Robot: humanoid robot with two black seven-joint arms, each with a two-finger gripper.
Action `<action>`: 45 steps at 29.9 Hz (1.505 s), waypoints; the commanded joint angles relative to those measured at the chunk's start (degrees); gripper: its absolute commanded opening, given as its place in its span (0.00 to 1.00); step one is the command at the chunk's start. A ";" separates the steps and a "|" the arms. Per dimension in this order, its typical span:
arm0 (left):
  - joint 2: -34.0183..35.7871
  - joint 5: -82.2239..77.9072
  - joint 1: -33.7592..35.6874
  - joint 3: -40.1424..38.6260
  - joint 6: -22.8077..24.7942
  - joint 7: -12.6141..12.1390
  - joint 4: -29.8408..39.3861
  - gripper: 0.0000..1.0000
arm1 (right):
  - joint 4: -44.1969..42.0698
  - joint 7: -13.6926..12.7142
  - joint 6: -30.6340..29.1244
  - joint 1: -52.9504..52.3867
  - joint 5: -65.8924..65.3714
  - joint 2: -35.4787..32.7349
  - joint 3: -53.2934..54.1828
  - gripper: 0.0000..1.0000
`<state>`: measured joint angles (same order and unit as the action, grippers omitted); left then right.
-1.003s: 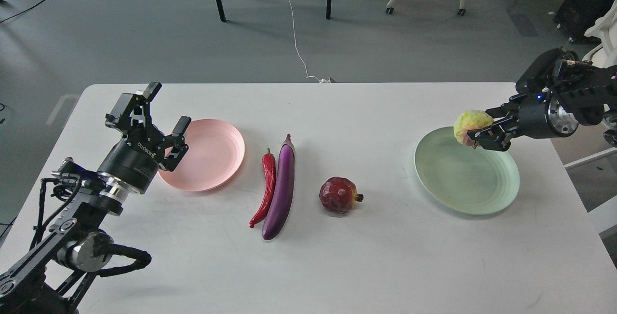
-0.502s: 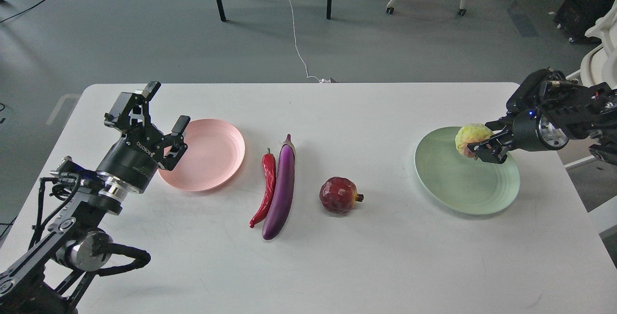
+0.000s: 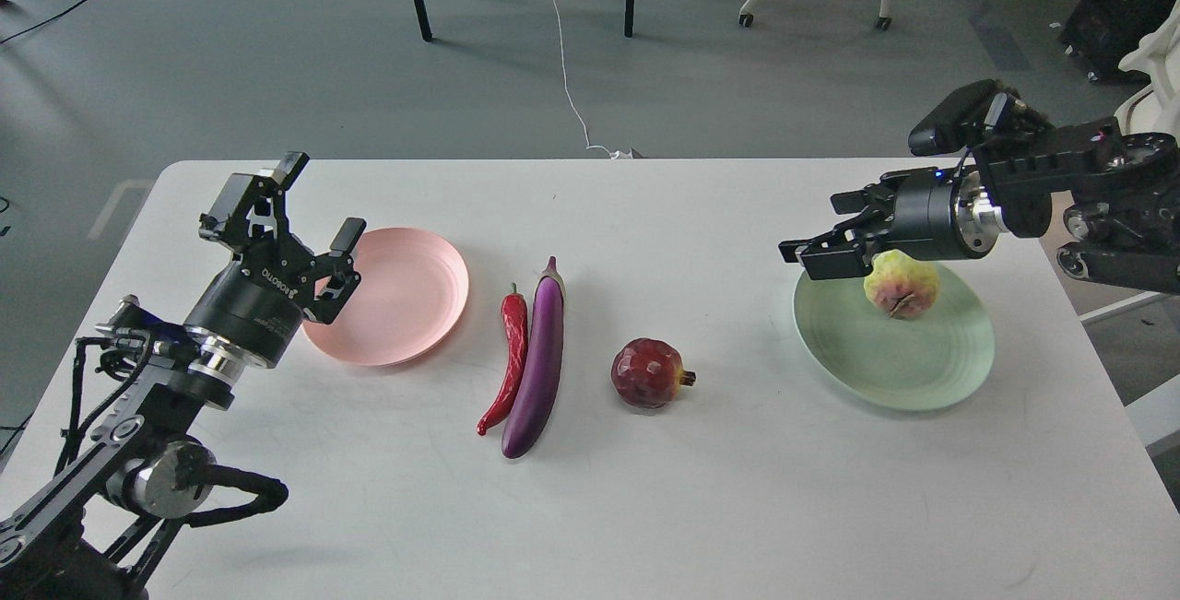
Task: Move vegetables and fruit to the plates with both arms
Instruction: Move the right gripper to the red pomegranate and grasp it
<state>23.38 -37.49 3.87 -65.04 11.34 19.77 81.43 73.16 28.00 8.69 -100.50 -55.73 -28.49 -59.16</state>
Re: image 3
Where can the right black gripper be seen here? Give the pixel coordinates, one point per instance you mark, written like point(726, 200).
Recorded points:
point(931, 214)

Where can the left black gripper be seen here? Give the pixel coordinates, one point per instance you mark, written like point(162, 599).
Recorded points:
point(252, 305)

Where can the yellow-green apple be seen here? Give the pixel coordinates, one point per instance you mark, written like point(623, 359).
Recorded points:
point(900, 286)

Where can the red chili pepper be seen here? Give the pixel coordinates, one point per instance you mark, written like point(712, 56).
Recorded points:
point(514, 318)

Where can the red pomegranate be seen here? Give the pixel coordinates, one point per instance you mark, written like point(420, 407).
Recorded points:
point(648, 373)

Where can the purple eggplant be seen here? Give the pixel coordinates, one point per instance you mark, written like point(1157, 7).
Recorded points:
point(538, 389)

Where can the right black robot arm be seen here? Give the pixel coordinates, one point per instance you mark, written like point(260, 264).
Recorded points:
point(1122, 221)

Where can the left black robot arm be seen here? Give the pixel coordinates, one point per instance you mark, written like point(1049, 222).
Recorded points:
point(130, 476)

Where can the pink plate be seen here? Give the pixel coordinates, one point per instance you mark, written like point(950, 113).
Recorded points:
point(414, 287)

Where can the green plate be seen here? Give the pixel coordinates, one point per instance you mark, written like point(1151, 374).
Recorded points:
point(924, 364)

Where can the black equipment case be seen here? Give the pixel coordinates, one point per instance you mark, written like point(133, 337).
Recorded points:
point(1099, 33)

